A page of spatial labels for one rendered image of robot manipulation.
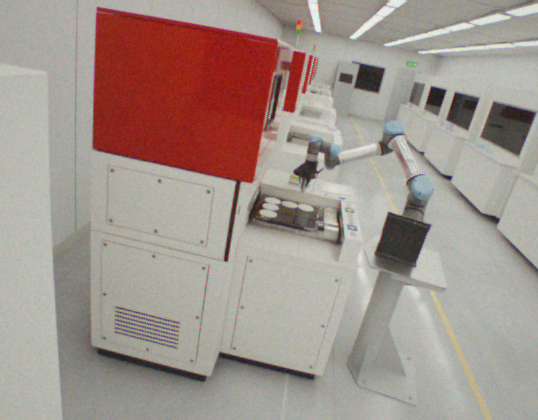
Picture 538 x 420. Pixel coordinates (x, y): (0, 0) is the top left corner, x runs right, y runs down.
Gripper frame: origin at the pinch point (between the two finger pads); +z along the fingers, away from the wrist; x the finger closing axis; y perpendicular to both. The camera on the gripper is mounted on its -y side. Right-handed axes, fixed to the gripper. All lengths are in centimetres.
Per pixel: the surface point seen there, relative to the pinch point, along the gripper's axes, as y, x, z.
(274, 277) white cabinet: -42, -36, 32
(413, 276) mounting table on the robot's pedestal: 13, -81, 17
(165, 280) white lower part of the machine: -93, -13, 36
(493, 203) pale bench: 461, 38, 72
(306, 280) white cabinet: -30, -48, 30
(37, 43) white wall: -128, 121, -58
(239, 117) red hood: -76, -30, -50
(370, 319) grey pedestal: 18, -64, 60
